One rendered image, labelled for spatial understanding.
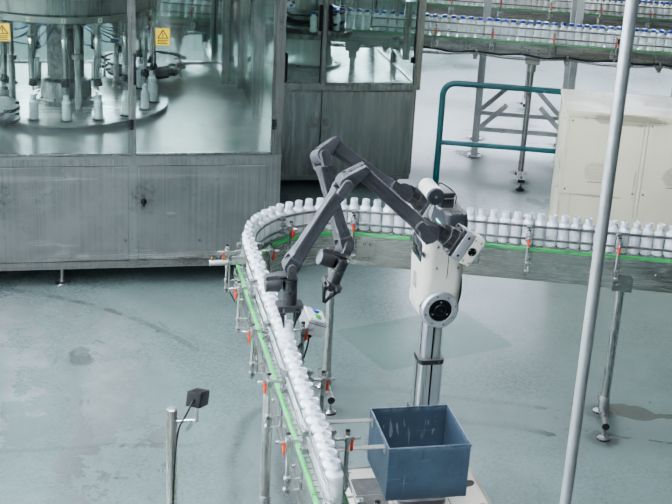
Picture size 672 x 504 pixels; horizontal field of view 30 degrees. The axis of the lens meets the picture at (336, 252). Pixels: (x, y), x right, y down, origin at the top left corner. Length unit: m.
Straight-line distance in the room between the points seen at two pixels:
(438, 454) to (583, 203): 4.41
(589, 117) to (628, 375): 1.94
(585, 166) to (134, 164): 3.04
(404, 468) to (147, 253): 3.94
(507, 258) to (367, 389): 1.17
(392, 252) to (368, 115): 3.76
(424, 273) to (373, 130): 5.21
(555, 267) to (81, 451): 2.56
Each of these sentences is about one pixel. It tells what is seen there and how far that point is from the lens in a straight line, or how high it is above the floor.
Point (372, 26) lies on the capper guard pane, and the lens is 10.01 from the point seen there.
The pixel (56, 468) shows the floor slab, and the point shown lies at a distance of 6.31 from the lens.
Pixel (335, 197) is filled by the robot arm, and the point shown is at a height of 1.73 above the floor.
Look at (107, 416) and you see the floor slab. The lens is 6.74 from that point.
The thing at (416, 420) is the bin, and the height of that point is 0.89.
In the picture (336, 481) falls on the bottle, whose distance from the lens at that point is 4.06.
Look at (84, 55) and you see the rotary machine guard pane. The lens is 7.86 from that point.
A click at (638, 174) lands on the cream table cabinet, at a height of 0.77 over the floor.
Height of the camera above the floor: 3.21
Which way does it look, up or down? 21 degrees down
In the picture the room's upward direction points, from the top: 3 degrees clockwise
